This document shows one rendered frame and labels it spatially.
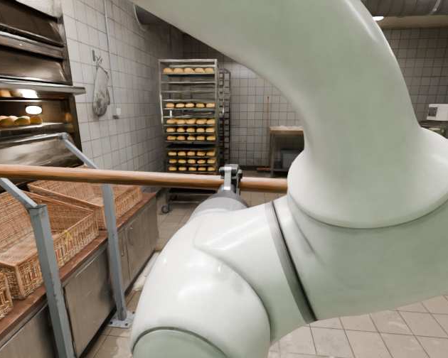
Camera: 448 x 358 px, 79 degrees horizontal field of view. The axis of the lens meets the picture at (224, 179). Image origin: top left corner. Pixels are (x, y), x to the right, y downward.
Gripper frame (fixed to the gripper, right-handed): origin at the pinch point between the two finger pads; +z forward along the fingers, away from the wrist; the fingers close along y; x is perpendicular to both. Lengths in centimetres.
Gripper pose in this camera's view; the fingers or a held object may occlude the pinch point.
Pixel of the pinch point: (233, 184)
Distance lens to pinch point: 55.8
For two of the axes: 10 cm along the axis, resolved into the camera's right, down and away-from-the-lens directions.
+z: 1.0, -2.6, 9.6
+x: 9.9, 0.3, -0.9
